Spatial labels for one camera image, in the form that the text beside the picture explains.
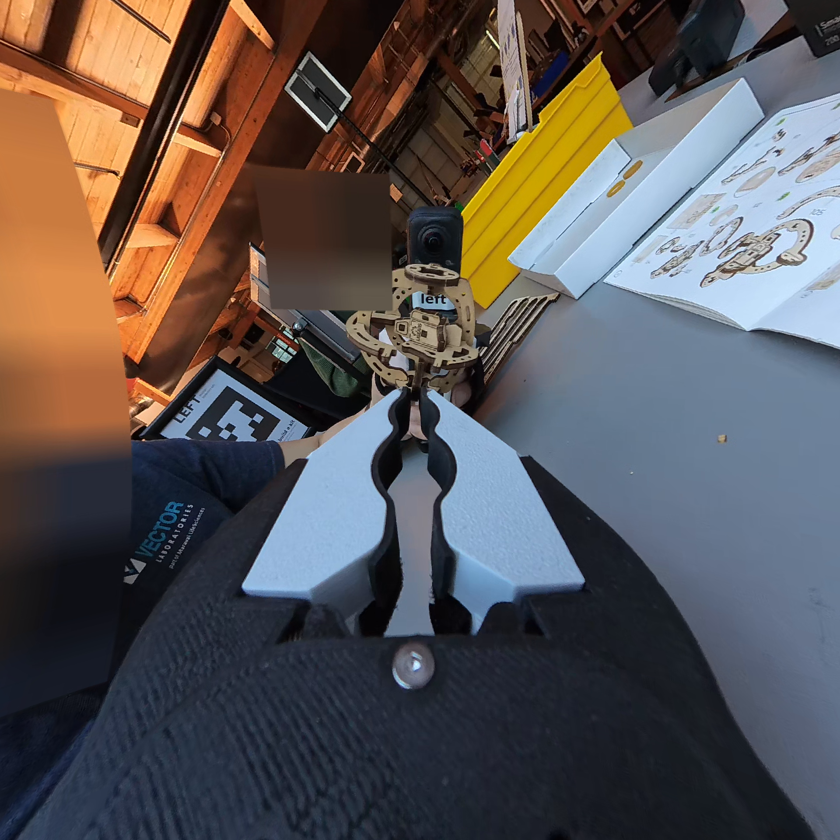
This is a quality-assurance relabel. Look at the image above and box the black cardboard box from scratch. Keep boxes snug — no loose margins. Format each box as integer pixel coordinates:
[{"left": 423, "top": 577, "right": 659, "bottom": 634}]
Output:
[{"left": 784, "top": 0, "right": 840, "bottom": 59}]

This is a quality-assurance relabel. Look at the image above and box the blue plastic bin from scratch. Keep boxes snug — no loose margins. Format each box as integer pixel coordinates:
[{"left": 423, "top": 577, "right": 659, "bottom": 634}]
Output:
[{"left": 538, "top": 52, "right": 592, "bottom": 99}]

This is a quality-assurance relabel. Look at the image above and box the black equipment case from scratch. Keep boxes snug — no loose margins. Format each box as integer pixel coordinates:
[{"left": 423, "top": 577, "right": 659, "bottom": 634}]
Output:
[{"left": 648, "top": 0, "right": 749, "bottom": 99}]

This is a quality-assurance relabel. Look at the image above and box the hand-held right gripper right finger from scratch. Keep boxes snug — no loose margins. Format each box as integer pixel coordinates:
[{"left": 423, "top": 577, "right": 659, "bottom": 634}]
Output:
[{"left": 419, "top": 390, "right": 586, "bottom": 636}]

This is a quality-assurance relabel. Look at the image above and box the white instruction booklet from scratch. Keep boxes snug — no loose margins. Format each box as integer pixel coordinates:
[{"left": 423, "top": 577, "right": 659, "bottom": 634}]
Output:
[{"left": 604, "top": 92, "right": 840, "bottom": 342}]

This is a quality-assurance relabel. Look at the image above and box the dark green bag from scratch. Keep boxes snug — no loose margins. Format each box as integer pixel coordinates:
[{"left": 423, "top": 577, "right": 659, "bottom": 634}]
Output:
[{"left": 298, "top": 338, "right": 368, "bottom": 398}]

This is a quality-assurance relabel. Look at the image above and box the square ceiling light panel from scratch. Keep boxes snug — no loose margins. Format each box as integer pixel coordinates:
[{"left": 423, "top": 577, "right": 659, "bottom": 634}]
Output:
[{"left": 284, "top": 51, "right": 353, "bottom": 135}]

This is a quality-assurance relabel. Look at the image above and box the framed black-white marker sign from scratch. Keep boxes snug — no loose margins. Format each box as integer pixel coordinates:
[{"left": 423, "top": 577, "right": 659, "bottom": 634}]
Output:
[{"left": 141, "top": 357, "right": 316, "bottom": 442}]

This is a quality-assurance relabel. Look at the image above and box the wooden gyroscope model assembly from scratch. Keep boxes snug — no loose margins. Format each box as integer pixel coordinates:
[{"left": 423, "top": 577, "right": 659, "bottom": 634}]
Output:
[{"left": 346, "top": 262, "right": 481, "bottom": 395}]

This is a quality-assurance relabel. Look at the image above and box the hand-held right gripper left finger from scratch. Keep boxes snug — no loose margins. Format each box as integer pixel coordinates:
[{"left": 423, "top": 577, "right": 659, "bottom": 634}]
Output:
[{"left": 241, "top": 388, "right": 406, "bottom": 636}]

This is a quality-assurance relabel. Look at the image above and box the person's left hand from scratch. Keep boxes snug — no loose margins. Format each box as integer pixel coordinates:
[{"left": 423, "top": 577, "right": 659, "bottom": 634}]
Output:
[{"left": 407, "top": 384, "right": 475, "bottom": 442}]

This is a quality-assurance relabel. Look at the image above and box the white cardboard box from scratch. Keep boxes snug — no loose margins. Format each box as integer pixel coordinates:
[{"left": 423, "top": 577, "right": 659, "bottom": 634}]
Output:
[{"left": 508, "top": 77, "right": 765, "bottom": 299}]

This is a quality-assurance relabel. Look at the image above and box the laser-cut wooden parts sheet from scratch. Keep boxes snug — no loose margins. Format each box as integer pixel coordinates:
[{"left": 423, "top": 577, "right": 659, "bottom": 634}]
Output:
[{"left": 482, "top": 293, "right": 560, "bottom": 385}]

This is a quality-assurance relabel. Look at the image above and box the white standing sign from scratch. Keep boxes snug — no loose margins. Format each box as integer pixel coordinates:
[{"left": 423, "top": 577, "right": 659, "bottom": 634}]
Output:
[{"left": 497, "top": 0, "right": 534, "bottom": 142}]

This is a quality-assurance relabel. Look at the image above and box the yellow plastic bin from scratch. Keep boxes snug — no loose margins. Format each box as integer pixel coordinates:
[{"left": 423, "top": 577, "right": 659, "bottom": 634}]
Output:
[{"left": 459, "top": 52, "right": 634, "bottom": 309}]

